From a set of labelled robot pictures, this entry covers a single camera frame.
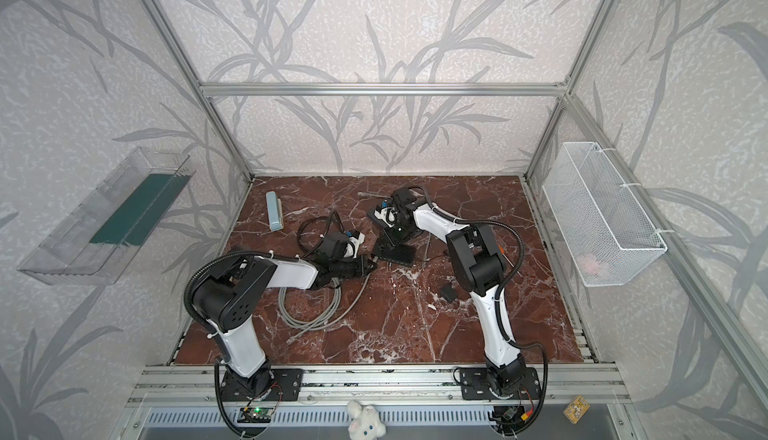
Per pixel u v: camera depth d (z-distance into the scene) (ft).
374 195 3.78
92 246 2.09
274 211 3.44
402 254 3.15
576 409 2.28
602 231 2.05
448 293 2.89
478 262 1.87
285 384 2.42
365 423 2.15
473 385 2.39
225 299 1.59
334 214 3.69
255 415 2.35
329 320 2.76
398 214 2.97
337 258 2.58
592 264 2.37
